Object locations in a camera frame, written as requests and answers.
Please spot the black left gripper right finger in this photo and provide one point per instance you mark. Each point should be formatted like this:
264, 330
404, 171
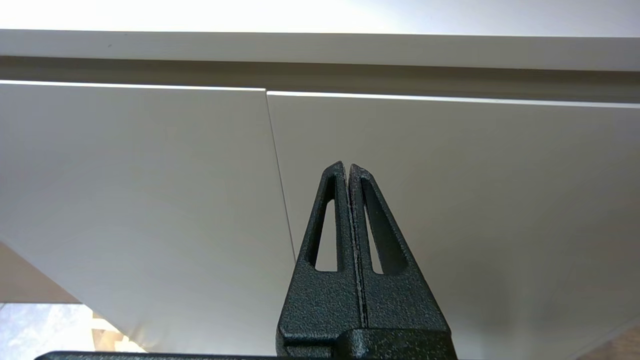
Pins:
400, 310

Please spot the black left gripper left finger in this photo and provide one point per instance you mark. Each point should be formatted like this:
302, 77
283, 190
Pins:
320, 310

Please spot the wide white cabinet door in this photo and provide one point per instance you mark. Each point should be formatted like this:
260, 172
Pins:
500, 200

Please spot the narrow white cabinet door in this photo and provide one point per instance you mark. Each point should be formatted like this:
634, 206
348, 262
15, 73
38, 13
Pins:
150, 200

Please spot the white cabinet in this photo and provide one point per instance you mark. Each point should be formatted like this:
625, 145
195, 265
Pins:
320, 50

